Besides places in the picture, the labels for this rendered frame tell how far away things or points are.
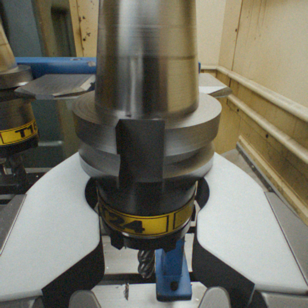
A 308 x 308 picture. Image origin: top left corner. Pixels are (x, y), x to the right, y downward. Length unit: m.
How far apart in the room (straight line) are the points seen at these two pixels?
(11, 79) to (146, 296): 0.34
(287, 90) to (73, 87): 0.57
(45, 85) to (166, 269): 0.31
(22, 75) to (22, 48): 0.69
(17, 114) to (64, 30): 0.99
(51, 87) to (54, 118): 0.74
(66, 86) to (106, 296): 0.32
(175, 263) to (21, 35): 0.77
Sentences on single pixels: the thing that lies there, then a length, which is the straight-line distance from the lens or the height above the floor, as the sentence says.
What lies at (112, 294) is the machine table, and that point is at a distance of 0.42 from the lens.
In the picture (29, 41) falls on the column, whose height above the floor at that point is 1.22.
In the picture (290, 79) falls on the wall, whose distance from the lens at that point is 0.68.
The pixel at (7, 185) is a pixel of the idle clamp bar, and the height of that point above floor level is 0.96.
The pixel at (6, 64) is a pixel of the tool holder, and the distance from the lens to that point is 0.22.
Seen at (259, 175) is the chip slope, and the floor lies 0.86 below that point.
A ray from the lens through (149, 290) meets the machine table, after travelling 0.42.
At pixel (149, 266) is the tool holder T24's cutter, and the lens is 0.17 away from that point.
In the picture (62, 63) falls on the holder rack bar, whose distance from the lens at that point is 0.25.
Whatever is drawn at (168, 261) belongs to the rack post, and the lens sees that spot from 0.39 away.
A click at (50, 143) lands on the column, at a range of 0.96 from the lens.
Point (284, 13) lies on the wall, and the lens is 0.76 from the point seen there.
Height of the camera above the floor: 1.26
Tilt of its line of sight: 28 degrees down
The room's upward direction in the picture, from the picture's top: straight up
